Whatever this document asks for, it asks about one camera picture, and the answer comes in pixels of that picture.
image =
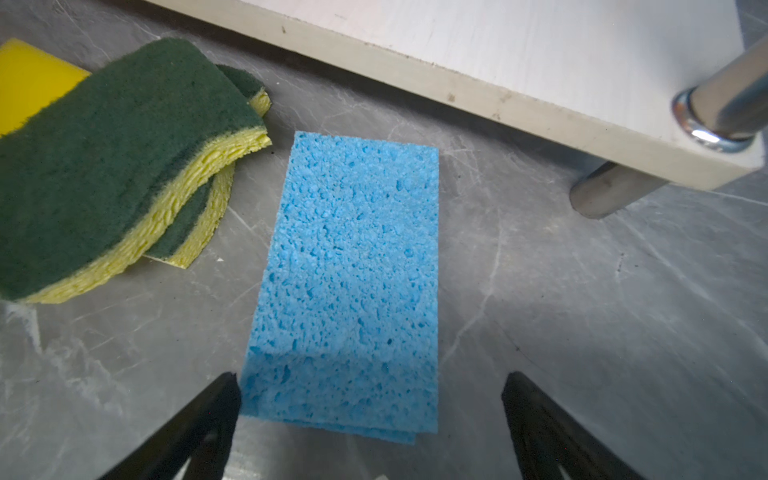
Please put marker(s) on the green yellow wavy sponge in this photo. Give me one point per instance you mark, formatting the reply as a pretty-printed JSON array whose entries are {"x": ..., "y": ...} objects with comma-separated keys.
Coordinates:
[
  {"x": 93, "y": 180},
  {"x": 195, "y": 224}
]

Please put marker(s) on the white two-tier shelf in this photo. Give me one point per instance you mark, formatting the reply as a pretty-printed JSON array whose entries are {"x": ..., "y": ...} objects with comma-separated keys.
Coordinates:
[{"x": 602, "y": 77}]

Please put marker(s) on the yellow foam sponge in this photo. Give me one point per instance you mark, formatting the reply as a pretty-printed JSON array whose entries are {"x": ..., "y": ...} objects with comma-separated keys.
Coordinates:
[{"x": 32, "y": 79}]

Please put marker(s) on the blue cellulose sponge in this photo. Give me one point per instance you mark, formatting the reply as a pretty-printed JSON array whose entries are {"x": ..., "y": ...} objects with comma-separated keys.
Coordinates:
[{"x": 345, "y": 333}]

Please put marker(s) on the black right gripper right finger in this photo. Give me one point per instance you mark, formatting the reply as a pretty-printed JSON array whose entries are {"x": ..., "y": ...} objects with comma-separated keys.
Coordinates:
[{"x": 549, "y": 443}]

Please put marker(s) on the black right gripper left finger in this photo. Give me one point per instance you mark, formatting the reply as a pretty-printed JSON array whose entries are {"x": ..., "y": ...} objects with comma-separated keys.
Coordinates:
[{"x": 197, "y": 440}]

